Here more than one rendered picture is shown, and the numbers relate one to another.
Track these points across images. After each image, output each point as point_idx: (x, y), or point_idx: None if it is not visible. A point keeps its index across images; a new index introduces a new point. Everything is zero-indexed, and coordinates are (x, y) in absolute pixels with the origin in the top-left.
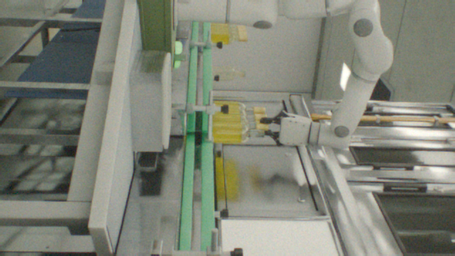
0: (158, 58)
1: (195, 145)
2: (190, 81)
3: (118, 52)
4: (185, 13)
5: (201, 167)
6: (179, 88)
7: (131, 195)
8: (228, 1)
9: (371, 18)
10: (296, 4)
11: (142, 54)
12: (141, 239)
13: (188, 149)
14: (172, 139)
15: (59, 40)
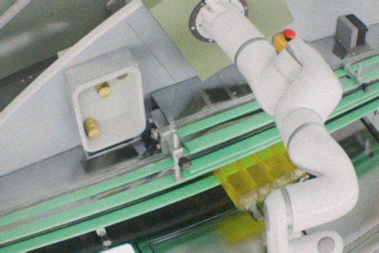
0: (109, 68)
1: (162, 171)
2: (252, 103)
3: (75, 45)
4: (209, 33)
5: (120, 192)
6: (209, 103)
7: (43, 161)
8: (239, 49)
9: (272, 215)
10: (276, 115)
11: (115, 53)
12: (1, 189)
13: (147, 169)
14: (148, 148)
15: None
